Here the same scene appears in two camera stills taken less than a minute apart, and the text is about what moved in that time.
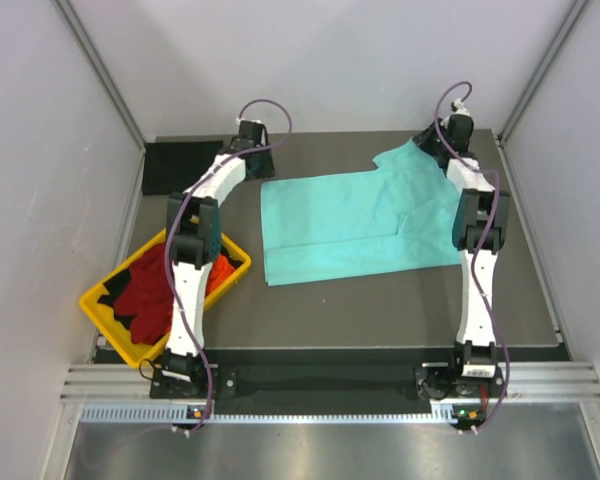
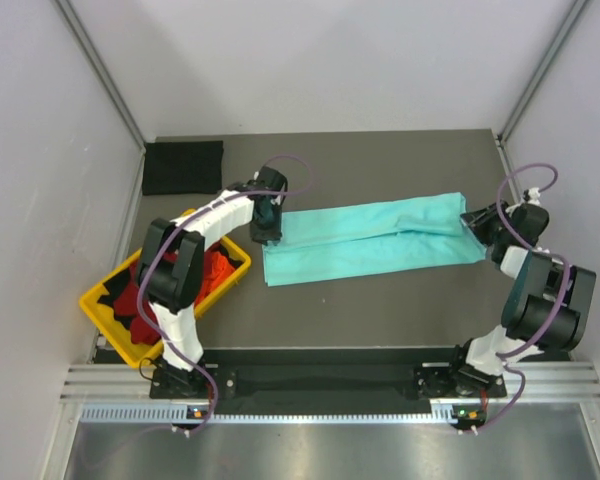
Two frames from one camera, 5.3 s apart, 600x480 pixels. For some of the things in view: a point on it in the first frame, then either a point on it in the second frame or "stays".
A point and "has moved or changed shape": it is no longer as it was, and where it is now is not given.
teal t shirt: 402,216 has moved or changed shape
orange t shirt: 221,269 stays
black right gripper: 423,138 -> 479,221
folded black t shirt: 170,167 stays
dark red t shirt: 148,296 stays
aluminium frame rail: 521,382 stays
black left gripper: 266,170 -> 272,234
